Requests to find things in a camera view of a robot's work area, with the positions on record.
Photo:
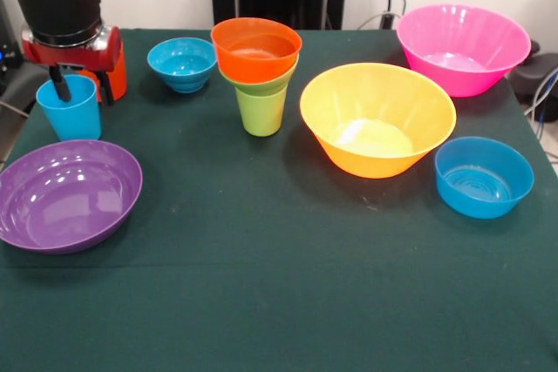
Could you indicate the green stepped bowl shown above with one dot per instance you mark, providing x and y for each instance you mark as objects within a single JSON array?
[{"x": 261, "y": 84}]

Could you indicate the dark green tablecloth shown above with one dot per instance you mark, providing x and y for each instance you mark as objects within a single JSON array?
[{"x": 305, "y": 302}]

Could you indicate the blue round bowl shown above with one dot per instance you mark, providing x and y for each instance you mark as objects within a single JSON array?
[{"x": 484, "y": 189}]

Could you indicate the large purple bowl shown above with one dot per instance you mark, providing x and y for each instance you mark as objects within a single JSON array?
[{"x": 65, "y": 198}]

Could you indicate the orange round bowl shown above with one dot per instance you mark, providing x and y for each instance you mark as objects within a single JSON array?
[{"x": 244, "y": 67}]

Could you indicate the light blue stepped bowl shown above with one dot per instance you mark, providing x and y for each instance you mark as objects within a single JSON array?
[{"x": 183, "y": 62}]

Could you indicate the blue plastic cup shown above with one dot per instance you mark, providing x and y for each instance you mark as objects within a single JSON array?
[{"x": 72, "y": 117}]

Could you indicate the black power adapter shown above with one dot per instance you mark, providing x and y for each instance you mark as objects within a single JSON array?
[{"x": 386, "y": 20}]

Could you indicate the black computer case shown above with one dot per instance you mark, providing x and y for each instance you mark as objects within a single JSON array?
[{"x": 8, "y": 58}]

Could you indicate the large pink bowl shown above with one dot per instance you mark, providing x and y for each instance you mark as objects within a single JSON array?
[{"x": 462, "y": 41}]

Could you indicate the orange plastic cup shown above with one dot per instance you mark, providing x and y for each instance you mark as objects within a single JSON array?
[{"x": 120, "y": 80}]

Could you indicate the large yellow-orange bowl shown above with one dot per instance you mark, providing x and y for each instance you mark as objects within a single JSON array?
[{"x": 375, "y": 106}]

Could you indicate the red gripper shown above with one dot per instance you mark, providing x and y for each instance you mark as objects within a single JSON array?
[{"x": 74, "y": 56}]

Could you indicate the green plastic cup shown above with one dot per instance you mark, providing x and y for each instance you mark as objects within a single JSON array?
[{"x": 261, "y": 115}]

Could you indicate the black equipment base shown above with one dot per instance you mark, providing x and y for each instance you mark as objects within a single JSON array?
[{"x": 538, "y": 73}]

